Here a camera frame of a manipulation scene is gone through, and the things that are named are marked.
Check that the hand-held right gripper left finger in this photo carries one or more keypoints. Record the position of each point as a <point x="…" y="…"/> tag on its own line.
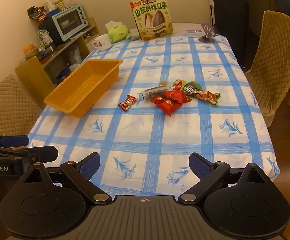
<point x="90" y="165"/>

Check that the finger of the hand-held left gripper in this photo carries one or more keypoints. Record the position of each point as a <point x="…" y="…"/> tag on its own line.
<point x="15" y="140"/>
<point x="44" y="153"/>

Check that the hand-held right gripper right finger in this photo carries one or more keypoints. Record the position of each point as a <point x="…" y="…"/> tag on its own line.
<point x="197" y="165"/>

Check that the large red snack packet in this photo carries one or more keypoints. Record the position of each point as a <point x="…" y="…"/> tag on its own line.
<point x="172" y="102"/>

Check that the green brown snack packet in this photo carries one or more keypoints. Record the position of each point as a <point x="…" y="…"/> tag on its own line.
<point x="206" y="96"/>

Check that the small red brown candy packet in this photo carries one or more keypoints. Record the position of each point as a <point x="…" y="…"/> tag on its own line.
<point x="127" y="103"/>

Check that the dark green snack packet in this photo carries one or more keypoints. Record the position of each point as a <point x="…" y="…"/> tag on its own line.
<point x="191" y="88"/>

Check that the yellow plastic tray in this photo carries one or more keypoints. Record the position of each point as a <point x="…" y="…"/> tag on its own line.
<point x="85" y="87"/>

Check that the grey snack packet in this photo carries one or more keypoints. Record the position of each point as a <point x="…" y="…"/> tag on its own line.
<point x="155" y="91"/>

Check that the small orange candy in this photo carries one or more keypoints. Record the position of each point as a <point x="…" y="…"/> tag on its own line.
<point x="164" y="83"/>

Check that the quilted beige chair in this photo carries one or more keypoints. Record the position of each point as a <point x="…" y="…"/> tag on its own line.
<point x="7" y="105"/>
<point x="274" y="55"/>

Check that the blue checked tablecloth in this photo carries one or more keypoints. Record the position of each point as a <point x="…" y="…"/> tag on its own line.
<point x="147" y="135"/>

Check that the wooden shelf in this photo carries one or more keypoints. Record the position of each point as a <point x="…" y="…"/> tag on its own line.
<point x="35" y="72"/>

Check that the jar with orange lid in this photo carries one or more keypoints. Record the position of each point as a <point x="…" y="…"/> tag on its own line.
<point x="30" y="52"/>

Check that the green white bag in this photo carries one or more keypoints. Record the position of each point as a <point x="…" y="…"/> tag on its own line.
<point x="44" y="38"/>

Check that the black microwave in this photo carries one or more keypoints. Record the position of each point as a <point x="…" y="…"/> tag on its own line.
<point x="46" y="27"/>

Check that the white mug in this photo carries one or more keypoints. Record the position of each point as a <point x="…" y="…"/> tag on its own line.
<point x="102" y="42"/>

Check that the light blue toaster oven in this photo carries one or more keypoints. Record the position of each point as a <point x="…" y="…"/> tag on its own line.
<point x="67" y="23"/>

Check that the dark snack bag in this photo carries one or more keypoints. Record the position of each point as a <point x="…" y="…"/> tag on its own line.
<point x="37" y="13"/>

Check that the small blue white box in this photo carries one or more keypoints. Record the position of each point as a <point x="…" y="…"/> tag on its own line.
<point x="194" y="33"/>

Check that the green tissue pack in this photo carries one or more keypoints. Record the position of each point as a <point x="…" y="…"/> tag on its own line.
<point x="117" y="33"/>

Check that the grey phone stand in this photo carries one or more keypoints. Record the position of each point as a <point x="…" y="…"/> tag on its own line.
<point x="207" y="30"/>

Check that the grey cloth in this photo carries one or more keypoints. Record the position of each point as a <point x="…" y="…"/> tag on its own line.
<point x="135" y="35"/>

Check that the clear bag of nuts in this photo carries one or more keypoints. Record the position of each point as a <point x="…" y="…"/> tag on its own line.
<point x="60" y="5"/>

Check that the black refrigerator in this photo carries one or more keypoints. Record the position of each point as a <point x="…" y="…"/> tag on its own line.
<point x="231" y="17"/>

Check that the large green sunflower seed bag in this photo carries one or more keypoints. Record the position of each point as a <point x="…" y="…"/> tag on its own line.
<point x="152" y="20"/>

